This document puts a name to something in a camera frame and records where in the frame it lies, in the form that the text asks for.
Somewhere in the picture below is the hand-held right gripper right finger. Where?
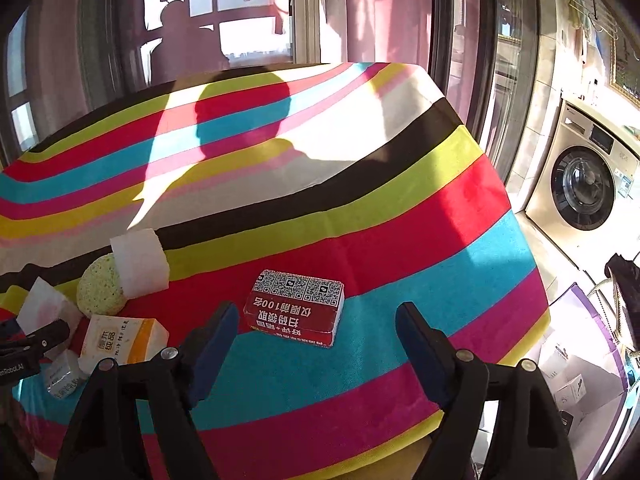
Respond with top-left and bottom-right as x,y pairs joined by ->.
395,301 -> 578,480

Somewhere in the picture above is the yellow green round sponge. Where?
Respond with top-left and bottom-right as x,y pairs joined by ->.
77,254 -> 127,317

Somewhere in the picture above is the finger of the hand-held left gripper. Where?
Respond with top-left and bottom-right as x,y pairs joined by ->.
0,317 -> 71,361

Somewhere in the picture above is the gold picture frame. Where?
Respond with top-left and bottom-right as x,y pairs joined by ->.
607,30 -> 640,111

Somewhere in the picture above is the white cardboard box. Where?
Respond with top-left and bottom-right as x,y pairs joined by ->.
540,330 -> 576,376
552,355 -> 623,416

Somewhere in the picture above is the red tissue packet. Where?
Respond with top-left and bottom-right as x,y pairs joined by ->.
243,269 -> 346,348

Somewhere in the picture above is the colourful striped tablecloth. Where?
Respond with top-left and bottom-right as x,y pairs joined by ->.
0,62 -> 551,480

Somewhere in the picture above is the dark object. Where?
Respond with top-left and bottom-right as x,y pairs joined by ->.
605,254 -> 640,351

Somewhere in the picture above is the wall drying rack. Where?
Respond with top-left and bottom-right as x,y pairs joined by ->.
565,0 -> 618,36

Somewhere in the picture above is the white foam block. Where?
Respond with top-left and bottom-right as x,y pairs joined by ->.
110,228 -> 171,300

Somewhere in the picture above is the purple edged storage box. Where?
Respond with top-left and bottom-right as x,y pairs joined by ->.
537,282 -> 632,436

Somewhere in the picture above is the window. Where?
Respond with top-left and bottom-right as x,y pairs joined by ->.
140,0 -> 296,68

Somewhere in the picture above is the white orange packet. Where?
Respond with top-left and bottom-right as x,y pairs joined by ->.
79,314 -> 168,376

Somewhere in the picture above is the pink curtain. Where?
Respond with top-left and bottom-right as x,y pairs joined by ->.
320,0 -> 436,68

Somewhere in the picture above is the washing machine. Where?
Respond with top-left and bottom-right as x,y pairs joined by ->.
525,95 -> 640,281

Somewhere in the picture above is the dark sliding door frame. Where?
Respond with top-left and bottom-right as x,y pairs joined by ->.
430,0 -> 541,186

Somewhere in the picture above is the white paper packet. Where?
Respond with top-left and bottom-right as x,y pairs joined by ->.
17,277 -> 83,361

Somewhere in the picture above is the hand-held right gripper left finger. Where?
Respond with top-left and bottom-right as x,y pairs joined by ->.
54,301 -> 240,480

